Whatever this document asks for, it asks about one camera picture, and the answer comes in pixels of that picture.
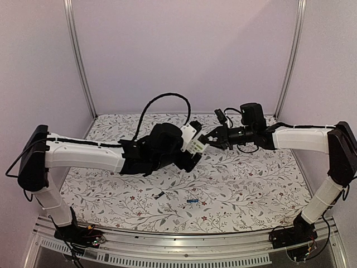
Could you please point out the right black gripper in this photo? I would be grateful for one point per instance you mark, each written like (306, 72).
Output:
(223, 137)

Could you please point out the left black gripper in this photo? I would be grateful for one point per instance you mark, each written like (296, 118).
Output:
(184, 163)

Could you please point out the white remote control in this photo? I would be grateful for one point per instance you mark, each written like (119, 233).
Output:
(195, 146)

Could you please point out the blue battery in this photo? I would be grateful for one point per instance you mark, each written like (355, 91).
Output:
(192, 201)

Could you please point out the black battery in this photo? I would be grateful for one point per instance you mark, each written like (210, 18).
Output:
(159, 195)

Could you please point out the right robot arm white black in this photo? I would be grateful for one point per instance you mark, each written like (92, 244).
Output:
(337, 141)

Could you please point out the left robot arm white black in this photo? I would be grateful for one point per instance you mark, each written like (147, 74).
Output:
(166, 144)

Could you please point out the floral table mat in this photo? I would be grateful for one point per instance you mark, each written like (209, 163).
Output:
(243, 189)

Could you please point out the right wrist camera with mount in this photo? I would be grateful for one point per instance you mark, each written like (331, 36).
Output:
(223, 119)

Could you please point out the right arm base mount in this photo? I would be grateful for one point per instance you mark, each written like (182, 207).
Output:
(301, 239)

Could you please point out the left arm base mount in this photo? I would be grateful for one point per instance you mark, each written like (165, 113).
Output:
(80, 236)

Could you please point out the front aluminium rail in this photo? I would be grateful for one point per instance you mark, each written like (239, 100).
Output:
(134, 242)

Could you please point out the perforated white cable duct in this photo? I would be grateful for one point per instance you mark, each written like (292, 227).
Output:
(250, 259)

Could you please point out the right aluminium frame post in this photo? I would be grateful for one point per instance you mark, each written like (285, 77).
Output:
(299, 21)

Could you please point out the aluminium frame post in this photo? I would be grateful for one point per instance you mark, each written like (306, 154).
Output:
(299, 21)
(73, 35)

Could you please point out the left aluminium frame post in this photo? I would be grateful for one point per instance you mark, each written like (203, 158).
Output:
(73, 35)

